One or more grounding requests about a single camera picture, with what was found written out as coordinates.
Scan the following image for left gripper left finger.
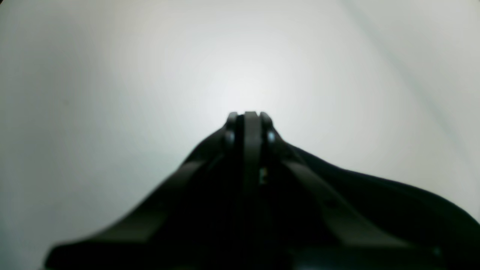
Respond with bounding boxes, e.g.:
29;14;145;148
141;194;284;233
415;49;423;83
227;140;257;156
45;112;245;270

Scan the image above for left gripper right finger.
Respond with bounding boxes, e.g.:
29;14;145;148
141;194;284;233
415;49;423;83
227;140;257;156
247;112;446;270

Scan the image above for black T-shirt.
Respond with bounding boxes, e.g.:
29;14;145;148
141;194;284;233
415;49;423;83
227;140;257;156
292;146;480;270

